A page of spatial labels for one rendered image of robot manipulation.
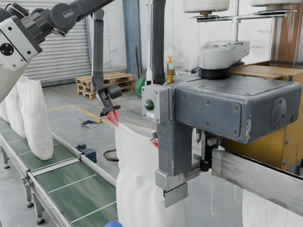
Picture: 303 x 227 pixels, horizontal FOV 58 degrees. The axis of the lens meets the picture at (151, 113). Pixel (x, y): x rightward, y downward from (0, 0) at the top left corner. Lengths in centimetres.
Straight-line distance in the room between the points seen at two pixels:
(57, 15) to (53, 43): 756
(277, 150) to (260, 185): 15
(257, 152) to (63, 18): 74
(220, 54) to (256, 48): 582
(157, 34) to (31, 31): 43
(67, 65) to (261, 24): 544
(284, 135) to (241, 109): 33
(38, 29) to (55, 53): 759
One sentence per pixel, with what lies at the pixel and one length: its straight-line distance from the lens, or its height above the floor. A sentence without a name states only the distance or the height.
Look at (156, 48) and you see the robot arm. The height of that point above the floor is 141.
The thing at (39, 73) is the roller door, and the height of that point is 42.
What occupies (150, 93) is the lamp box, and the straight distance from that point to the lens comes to 71.
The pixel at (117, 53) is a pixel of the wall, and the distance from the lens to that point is 946.
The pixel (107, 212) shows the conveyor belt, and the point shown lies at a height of 38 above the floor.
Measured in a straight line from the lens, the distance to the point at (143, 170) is 122.
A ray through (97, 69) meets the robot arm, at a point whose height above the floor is 129.
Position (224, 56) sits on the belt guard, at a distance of 78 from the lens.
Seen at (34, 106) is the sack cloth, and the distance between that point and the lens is 252.
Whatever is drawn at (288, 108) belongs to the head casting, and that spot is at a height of 128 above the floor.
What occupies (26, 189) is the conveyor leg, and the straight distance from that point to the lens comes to 269.
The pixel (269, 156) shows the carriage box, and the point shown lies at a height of 108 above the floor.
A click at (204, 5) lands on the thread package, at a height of 154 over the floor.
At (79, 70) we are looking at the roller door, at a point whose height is 36.
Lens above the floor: 147
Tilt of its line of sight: 17 degrees down
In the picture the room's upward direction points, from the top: 2 degrees counter-clockwise
